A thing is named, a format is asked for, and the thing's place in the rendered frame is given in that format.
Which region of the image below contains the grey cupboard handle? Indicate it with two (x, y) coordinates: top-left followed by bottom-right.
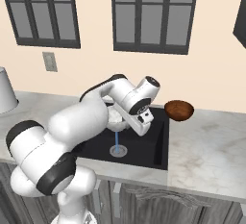
(93, 181), (102, 215)
(112, 183), (122, 219)

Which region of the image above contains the brown wooden bowl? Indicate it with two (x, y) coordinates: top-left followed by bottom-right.
(163, 99), (195, 123)

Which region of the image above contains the grey wall socket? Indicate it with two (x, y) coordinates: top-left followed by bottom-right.
(41, 51), (59, 73)

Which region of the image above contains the blue water stream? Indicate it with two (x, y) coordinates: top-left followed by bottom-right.
(114, 130), (121, 155)

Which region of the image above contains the white conical appliance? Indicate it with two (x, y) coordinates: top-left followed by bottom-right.
(0, 66), (20, 114)

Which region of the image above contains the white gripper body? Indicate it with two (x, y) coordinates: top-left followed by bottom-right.
(113, 102), (152, 137)

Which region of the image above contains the dark framed window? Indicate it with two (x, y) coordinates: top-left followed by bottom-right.
(110, 0), (201, 56)
(0, 0), (82, 50)

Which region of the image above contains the black sink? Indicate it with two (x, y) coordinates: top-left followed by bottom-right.
(71, 106), (170, 171)

